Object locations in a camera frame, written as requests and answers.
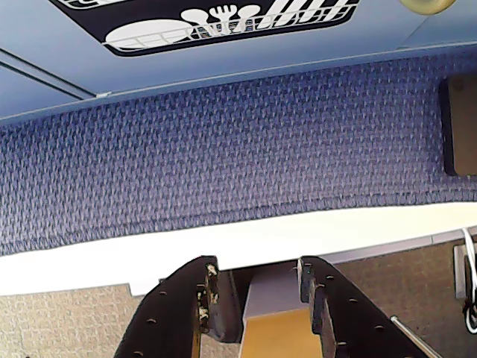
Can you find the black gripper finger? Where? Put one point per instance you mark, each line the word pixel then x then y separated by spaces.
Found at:
pixel 167 320
pixel 354 320

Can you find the tan wooden block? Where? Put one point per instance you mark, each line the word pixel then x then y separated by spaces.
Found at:
pixel 275 332

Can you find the dark brown panel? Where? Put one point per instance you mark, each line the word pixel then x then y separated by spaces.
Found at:
pixel 464 127

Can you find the blue toy kitchen body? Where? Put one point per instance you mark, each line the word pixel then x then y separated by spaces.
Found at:
pixel 22 97

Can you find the blue dishwasher door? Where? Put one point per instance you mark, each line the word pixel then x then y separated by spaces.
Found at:
pixel 261 65

